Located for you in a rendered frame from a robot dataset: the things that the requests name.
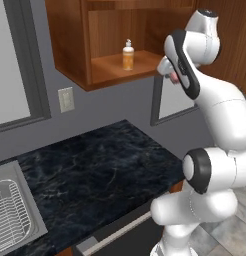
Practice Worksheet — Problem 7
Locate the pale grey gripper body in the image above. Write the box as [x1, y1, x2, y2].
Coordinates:
[156, 55, 177, 78]

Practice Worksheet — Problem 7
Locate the wooden wall cabinet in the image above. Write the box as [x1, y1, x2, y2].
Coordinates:
[44, 0, 200, 93]

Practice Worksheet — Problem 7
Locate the steel sink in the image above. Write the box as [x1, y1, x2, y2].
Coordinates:
[0, 159, 49, 256]

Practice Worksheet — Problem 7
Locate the wire sink rack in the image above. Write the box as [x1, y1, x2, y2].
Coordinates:
[0, 178, 32, 248]

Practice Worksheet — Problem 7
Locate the pink bar soap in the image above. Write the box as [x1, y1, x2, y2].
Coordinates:
[168, 71, 180, 85]

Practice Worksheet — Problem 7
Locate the orange soap dispenser bottle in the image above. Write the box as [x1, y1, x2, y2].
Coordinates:
[122, 38, 135, 72]

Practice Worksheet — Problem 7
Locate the wooden cabinet door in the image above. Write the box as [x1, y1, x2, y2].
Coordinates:
[194, 0, 246, 98]

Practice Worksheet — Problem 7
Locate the small grey-framed window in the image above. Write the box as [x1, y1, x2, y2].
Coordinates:
[149, 71, 200, 127]

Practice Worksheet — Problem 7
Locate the large grey-framed window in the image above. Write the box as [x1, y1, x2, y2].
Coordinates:
[0, 0, 52, 135]

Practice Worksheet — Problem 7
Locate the silver dishwasher handle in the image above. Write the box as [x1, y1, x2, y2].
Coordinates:
[81, 211, 153, 256]

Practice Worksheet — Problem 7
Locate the white wall outlet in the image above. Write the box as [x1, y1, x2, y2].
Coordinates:
[57, 86, 76, 114]

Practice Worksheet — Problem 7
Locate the dark dishwasher front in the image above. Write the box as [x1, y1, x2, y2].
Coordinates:
[74, 199, 170, 256]

